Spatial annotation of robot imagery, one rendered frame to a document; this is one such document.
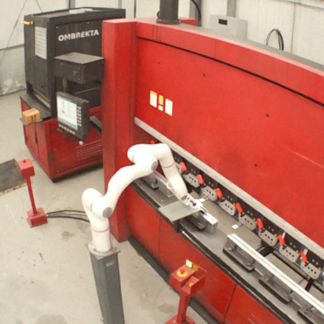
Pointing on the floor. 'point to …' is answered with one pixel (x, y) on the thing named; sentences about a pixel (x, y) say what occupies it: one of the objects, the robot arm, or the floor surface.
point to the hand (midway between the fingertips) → (192, 202)
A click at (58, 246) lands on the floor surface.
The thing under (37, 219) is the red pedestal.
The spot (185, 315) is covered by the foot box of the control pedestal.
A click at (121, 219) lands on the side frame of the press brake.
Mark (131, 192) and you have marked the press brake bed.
